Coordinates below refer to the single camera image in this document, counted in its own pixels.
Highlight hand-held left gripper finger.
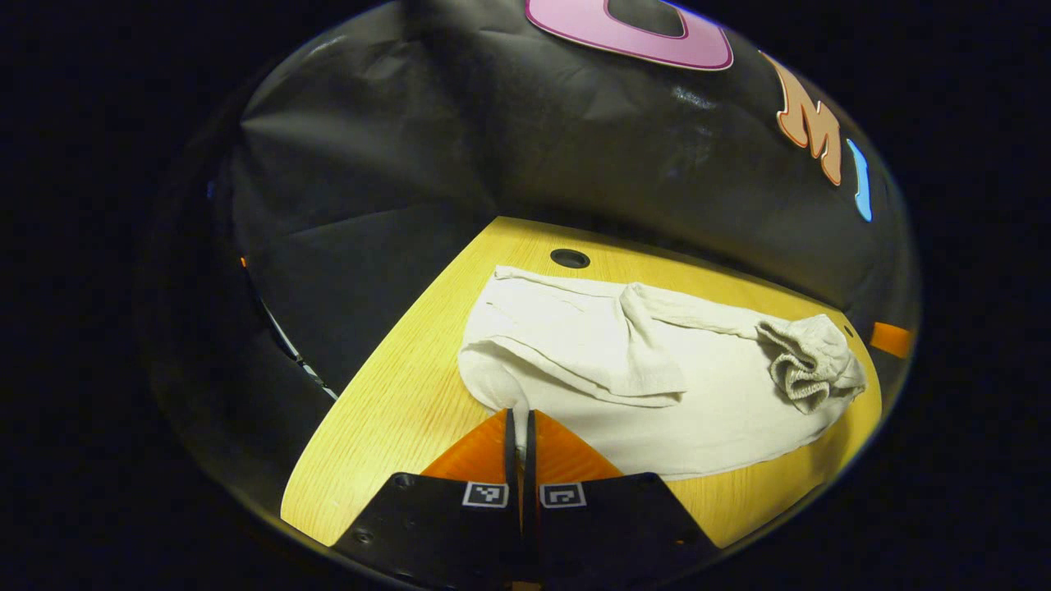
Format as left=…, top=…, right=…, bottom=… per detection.
left=524, top=409, right=723, bottom=591
left=333, top=408, right=524, bottom=591

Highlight cream white jeans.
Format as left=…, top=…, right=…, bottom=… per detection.
left=457, top=264, right=867, bottom=481

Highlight black backdrop cloth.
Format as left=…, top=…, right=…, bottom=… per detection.
left=148, top=0, right=920, bottom=510

